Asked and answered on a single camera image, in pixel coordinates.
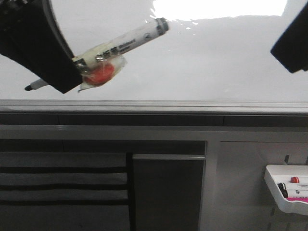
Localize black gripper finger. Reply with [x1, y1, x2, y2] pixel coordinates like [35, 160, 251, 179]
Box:
[270, 4, 308, 73]
[0, 0, 82, 93]

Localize red round magnet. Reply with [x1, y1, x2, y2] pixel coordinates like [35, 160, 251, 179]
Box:
[78, 56, 127, 92]

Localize white black whiteboard marker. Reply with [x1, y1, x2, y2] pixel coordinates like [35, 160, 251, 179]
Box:
[24, 17, 170, 91]

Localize white plastic marker tray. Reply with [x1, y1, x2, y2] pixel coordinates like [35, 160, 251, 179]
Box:
[264, 165, 308, 216]

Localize red capped marker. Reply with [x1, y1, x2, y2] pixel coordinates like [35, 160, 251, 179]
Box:
[290, 176, 308, 184]

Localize black capped marker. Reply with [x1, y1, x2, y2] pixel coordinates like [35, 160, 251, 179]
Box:
[277, 183, 308, 198]

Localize pink eraser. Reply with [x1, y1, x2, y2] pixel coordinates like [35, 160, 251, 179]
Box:
[286, 197, 308, 203]

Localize grey drawer cabinet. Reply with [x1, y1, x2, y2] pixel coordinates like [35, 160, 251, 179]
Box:
[0, 141, 136, 231]

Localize dark grey cabinet door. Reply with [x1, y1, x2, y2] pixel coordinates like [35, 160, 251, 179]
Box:
[133, 154, 205, 231]

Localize white whiteboard with aluminium frame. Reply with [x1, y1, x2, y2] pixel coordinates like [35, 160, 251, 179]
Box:
[0, 0, 308, 127]

